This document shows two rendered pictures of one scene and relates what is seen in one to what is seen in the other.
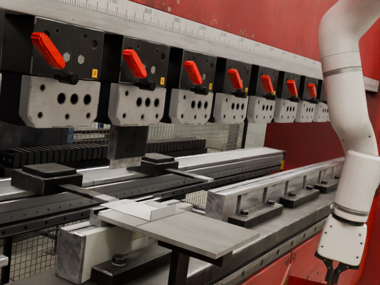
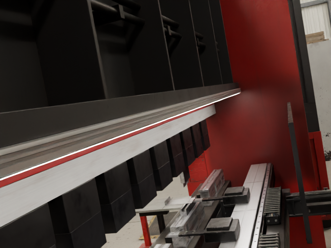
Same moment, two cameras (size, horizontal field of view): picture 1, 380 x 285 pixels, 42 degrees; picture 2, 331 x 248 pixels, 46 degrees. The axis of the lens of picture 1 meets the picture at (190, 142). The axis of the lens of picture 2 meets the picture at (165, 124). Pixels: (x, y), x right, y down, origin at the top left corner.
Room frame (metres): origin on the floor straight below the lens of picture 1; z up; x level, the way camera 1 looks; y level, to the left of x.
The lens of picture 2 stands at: (2.77, -0.33, 1.50)
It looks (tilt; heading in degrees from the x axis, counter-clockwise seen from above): 4 degrees down; 167
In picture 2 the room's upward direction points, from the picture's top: 10 degrees counter-clockwise
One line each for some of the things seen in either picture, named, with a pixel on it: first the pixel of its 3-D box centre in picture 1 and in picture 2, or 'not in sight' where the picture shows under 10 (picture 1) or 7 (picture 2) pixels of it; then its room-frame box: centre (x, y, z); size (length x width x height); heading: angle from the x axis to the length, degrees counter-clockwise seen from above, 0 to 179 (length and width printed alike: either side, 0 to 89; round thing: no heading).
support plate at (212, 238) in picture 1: (179, 225); (160, 204); (0.93, 0.00, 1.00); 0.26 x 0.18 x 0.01; 59
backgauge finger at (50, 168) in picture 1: (70, 184); (220, 196); (1.08, 0.25, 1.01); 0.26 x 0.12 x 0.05; 59
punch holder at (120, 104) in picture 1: (128, 81); (180, 147); (0.98, 0.14, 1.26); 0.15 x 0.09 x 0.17; 149
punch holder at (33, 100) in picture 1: (50, 73); (190, 140); (0.81, 0.24, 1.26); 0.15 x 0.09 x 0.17; 149
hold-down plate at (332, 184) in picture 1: (330, 185); not in sight; (2.18, -0.65, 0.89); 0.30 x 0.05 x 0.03; 149
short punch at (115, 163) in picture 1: (128, 145); (184, 174); (1.00, 0.13, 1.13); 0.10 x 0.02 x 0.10; 149
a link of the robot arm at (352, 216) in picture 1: (349, 211); not in sight; (1.15, -0.40, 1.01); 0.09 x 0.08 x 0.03; 72
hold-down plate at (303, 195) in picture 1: (300, 197); not in sight; (1.83, -0.44, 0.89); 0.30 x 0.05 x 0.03; 149
